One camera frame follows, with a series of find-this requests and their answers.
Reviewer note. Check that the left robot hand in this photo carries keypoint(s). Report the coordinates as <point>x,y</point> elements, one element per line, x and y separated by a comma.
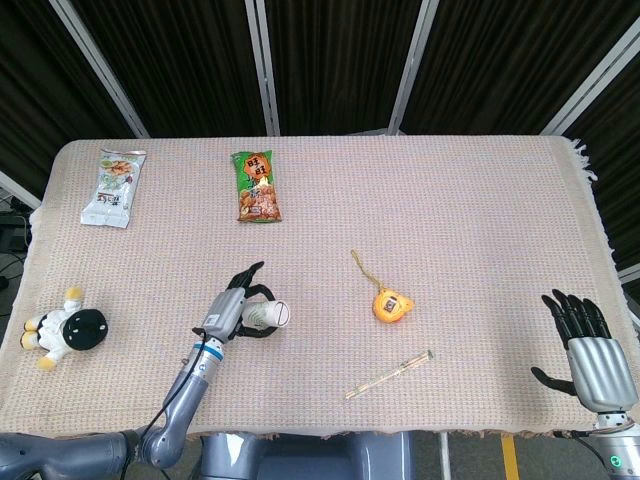
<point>224,312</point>

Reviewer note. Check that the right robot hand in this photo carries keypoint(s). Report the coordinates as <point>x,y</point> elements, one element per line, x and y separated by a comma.
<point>597,370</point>

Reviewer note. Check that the white floral paper cup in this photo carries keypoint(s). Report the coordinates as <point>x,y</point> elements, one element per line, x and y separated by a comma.
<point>277,313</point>

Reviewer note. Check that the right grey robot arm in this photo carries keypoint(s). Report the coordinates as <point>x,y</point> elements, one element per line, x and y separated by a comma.
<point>617,450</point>

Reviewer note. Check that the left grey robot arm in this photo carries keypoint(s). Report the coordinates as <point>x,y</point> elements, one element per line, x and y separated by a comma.
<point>190,385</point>

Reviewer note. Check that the green snack bag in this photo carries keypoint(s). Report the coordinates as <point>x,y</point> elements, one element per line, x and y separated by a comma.
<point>257,192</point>

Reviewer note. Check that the black white plush toy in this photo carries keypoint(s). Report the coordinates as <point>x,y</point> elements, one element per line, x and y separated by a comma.
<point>82,327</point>

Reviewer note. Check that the white snack bag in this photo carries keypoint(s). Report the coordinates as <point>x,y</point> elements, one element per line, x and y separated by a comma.
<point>112,195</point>

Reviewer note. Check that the grey robot torso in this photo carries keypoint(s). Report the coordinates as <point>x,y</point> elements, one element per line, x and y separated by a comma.
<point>300,460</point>

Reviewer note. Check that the yellow tape measure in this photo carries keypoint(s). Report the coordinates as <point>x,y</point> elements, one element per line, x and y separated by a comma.
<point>390,306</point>

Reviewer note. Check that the white table leg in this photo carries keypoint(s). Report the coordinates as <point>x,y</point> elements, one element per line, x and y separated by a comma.
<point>445,457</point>

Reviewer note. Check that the wrapped bamboo chopsticks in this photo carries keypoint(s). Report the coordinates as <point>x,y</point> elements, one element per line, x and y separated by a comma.
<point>390,375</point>

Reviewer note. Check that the beige woven tablecloth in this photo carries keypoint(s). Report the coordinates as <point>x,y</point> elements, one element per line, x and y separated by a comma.
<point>450,225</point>

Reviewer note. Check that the white partition frame post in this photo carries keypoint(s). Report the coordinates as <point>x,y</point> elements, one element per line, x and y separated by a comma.
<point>101,70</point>
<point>264,67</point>
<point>20,190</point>
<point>631,272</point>
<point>414,67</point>
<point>590,95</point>

